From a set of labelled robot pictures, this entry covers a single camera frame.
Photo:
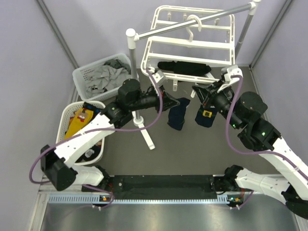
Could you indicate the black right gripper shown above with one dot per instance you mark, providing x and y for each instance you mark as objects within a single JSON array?
[{"x": 208, "y": 95}]

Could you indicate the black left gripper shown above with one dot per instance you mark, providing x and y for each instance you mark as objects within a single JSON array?
[{"x": 168, "y": 102}]

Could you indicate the navy santa sock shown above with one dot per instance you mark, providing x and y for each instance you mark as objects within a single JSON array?
[{"x": 176, "y": 116}]

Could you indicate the white clip sock hanger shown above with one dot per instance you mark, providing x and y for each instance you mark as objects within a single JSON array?
[{"x": 211, "y": 42}]

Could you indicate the navy yellow patch sock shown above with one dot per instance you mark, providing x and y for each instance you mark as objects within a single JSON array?
[{"x": 205, "y": 116}]

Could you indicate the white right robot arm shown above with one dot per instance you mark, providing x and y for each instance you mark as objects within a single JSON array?
[{"x": 262, "y": 138}]

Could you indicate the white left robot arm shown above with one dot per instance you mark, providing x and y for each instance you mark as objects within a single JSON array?
[{"x": 58, "y": 164}]

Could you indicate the black garment on floor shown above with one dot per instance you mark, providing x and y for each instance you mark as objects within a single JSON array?
[{"x": 185, "y": 68}]

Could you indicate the grey clothes pile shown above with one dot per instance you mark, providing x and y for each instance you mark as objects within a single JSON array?
[{"x": 107, "y": 76}]

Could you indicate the black blue patterned sock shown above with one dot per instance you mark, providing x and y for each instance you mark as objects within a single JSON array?
[{"x": 96, "y": 110}]

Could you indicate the yellow bear sock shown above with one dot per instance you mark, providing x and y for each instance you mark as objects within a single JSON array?
[{"x": 82, "y": 117}]

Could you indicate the white oval sock basket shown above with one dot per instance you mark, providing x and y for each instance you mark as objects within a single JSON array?
[{"x": 95, "y": 153}]

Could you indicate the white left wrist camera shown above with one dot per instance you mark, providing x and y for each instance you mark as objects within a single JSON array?
[{"x": 156, "y": 76}]

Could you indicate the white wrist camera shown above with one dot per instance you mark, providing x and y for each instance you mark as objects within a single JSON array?
[
  {"x": 229, "y": 76},
  {"x": 156, "y": 76}
]

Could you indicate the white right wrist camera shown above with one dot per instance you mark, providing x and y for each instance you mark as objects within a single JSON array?
[{"x": 229, "y": 76}]

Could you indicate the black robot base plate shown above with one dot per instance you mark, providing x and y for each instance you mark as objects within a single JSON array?
[{"x": 159, "y": 186}]

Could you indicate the grey slotted cable duct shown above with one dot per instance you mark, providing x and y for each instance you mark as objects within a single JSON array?
[{"x": 104, "y": 199}]

